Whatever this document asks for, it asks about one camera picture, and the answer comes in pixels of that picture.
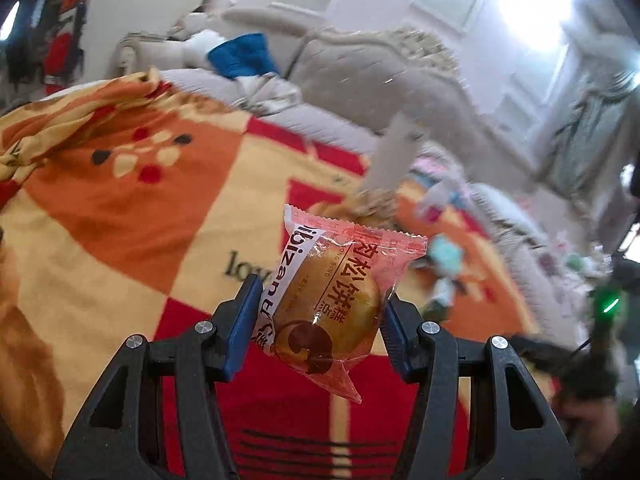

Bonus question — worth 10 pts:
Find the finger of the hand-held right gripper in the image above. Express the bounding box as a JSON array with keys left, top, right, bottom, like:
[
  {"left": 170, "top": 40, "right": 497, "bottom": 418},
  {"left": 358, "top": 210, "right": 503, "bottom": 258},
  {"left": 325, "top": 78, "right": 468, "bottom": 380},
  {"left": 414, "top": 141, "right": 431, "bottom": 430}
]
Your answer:
[{"left": 510, "top": 335, "right": 571, "bottom": 371}]

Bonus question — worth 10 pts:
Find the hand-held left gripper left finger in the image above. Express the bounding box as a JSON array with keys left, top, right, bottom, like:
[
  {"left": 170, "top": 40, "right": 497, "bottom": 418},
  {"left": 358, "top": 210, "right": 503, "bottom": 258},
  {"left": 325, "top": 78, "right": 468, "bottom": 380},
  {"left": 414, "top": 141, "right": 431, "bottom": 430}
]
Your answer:
[{"left": 52, "top": 275, "right": 264, "bottom": 480}]

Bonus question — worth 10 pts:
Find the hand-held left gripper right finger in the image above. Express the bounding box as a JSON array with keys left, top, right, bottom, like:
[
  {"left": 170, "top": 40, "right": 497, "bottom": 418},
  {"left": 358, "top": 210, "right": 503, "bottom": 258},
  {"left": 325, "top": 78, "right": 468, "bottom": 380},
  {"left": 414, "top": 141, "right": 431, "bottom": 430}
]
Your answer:
[{"left": 380, "top": 292, "right": 581, "bottom": 480}]

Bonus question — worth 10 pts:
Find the pink cake snack packet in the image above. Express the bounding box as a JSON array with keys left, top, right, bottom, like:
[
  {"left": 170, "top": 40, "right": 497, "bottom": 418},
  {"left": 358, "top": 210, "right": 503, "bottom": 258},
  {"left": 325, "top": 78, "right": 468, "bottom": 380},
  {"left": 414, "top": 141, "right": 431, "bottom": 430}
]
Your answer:
[{"left": 250, "top": 204, "right": 428, "bottom": 405}]

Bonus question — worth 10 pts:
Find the teal small packet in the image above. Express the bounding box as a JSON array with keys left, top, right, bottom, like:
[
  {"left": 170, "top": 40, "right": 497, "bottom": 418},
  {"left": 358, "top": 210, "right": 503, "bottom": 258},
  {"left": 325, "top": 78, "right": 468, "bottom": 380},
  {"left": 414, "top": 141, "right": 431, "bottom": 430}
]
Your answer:
[{"left": 427, "top": 237, "right": 468, "bottom": 281}]

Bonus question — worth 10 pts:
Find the pink and blue folded blanket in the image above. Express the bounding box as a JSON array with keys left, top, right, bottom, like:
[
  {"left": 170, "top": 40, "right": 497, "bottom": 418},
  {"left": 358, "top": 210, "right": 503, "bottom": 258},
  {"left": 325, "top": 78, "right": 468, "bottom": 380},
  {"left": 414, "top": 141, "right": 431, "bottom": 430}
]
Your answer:
[{"left": 410, "top": 155, "right": 481, "bottom": 223}]

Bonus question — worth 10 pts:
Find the orange and red printed blanket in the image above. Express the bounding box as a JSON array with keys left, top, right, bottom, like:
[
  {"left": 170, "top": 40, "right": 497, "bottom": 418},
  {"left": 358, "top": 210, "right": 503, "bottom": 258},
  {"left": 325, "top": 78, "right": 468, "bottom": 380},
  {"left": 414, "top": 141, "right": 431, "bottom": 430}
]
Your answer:
[{"left": 0, "top": 67, "right": 556, "bottom": 480}]

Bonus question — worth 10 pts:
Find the grey-white crumpled cloth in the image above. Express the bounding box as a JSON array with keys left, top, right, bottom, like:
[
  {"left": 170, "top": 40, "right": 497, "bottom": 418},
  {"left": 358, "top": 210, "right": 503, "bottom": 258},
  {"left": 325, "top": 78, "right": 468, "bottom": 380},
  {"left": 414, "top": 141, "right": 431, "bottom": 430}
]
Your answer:
[{"left": 235, "top": 74, "right": 303, "bottom": 116}]

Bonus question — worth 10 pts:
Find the grey curtain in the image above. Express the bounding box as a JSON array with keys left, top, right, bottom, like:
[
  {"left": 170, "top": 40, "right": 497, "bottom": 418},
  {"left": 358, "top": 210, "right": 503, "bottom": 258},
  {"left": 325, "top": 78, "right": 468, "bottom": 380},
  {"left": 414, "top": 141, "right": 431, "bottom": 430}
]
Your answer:
[{"left": 550, "top": 75, "right": 631, "bottom": 196}]

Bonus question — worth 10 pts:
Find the beige sofa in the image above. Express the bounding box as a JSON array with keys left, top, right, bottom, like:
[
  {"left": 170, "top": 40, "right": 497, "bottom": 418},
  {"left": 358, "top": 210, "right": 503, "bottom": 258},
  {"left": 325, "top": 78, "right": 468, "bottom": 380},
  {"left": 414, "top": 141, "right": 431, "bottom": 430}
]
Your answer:
[{"left": 117, "top": 25, "right": 591, "bottom": 311}]

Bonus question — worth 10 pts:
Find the blue cloth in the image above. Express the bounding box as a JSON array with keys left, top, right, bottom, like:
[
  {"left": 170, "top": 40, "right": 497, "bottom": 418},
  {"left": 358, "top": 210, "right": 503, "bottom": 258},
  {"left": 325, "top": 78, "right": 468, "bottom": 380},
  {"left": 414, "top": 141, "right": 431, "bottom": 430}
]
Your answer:
[{"left": 207, "top": 33, "right": 281, "bottom": 81}]

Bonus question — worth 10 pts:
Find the white cabinet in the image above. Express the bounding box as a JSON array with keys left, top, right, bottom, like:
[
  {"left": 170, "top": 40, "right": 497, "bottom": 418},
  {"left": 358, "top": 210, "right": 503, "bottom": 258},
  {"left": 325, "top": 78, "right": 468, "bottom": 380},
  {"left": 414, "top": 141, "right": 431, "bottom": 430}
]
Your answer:
[{"left": 75, "top": 0, "right": 211, "bottom": 83}]

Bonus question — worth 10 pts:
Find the red hanging garment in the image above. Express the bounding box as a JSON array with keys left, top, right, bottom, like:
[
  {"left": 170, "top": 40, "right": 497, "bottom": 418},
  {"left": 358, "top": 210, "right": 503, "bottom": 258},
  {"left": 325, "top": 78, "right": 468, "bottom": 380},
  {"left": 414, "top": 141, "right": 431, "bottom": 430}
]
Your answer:
[{"left": 44, "top": 0, "right": 87, "bottom": 93}]

